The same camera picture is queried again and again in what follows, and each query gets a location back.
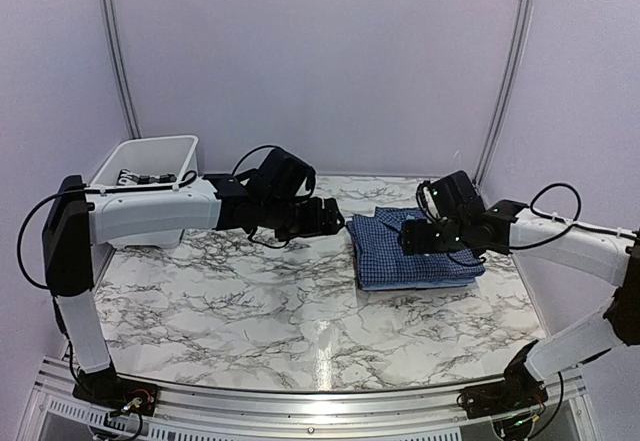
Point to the light blue shirt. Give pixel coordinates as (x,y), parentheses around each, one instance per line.
(391,283)

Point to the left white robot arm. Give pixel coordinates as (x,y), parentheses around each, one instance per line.
(82,216)

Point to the black white checked shirt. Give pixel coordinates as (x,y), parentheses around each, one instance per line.
(129,178)

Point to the dark blue checked shirt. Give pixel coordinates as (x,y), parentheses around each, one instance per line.
(380,253)

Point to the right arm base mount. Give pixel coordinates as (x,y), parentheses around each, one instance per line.
(517,390)

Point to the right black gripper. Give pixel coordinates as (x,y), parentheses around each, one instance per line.
(412,232)

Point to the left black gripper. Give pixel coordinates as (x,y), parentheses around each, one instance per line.
(314,225)

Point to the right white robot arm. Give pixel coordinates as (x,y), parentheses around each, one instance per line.
(607,254)

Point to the white plastic bin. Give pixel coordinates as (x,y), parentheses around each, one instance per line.
(150,156)

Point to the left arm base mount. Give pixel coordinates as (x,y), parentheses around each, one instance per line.
(108,389)

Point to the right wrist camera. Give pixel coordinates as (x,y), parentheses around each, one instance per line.
(425,202)

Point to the aluminium front frame rail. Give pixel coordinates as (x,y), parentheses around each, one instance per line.
(184,412)

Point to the right corner wall post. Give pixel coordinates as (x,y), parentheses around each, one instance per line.
(515,55)

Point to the red black plaid shirt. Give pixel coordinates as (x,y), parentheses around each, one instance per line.
(356,265)

